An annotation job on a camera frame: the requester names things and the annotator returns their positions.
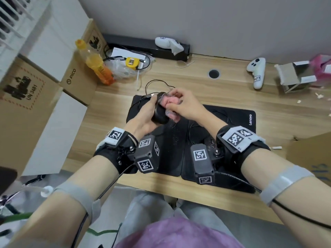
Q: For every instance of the white board panel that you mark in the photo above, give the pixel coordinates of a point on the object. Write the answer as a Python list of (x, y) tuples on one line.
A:
[(59, 131)]

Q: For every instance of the white slatted crate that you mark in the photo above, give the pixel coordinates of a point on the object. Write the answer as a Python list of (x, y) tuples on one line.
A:
[(10, 33)]

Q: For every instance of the green strip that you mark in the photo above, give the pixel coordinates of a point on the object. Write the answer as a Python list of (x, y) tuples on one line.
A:
[(15, 218)]

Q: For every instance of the white controller with label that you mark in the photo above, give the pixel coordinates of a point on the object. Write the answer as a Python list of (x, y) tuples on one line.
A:
[(256, 67)]

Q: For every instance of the white paper sheet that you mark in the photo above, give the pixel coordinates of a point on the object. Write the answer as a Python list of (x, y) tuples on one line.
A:
[(119, 52)]

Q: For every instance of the clear plastic bag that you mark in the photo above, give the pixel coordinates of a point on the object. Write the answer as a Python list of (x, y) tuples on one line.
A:
[(119, 70)]

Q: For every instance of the person's left hand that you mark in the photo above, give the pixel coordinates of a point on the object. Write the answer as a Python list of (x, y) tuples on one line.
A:
[(141, 121)]

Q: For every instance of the person's right hand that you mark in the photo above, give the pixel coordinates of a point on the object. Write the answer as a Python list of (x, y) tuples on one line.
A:
[(191, 108)]

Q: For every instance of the cardboard box with dark writing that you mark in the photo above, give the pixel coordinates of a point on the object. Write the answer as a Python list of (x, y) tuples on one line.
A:
[(310, 152)]

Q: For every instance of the person's left forearm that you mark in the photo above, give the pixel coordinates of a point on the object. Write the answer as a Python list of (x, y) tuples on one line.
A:
[(85, 183)]

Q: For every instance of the black wrist camera with markers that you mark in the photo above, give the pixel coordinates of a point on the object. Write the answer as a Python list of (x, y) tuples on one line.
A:
[(147, 157), (203, 167)]

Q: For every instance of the yellow tape measure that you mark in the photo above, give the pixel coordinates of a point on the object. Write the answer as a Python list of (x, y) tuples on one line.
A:
[(132, 62)]

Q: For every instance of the small white twist tie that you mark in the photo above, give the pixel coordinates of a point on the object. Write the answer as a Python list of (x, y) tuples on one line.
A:
[(276, 147)]

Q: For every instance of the cardboard box with round logo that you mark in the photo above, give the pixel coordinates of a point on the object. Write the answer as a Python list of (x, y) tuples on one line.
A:
[(80, 85)]

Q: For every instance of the scattered white crumbs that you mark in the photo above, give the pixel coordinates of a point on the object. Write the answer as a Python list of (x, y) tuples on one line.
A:
[(320, 95)]

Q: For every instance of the black mouse pad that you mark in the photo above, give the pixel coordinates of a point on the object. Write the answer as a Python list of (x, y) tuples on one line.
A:
[(134, 111), (243, 118)]

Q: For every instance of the pink box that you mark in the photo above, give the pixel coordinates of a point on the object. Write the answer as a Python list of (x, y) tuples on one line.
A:
[(322, 67)]

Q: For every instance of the orange juice bottle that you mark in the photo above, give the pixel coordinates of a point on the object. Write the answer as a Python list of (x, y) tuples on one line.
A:
[(99, 67)]

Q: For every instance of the small open cardboard box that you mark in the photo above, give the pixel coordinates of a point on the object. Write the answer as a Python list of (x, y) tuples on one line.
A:
[(287, 74)]

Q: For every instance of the person's right forearm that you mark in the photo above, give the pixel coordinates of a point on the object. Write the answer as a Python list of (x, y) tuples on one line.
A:
[(263, 167)]

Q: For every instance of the pink cleaning cloth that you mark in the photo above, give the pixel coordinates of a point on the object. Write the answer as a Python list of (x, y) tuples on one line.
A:
[(170, 100)]

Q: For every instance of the long black bar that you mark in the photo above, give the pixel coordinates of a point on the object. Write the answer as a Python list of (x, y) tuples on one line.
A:
[(134, 41)]

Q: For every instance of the person's purple shirt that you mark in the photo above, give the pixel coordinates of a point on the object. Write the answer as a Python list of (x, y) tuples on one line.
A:
[(175, 235)]

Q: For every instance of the large cardboard box red-dotted label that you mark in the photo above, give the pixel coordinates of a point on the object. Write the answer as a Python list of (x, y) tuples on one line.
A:
[(20, 131)]

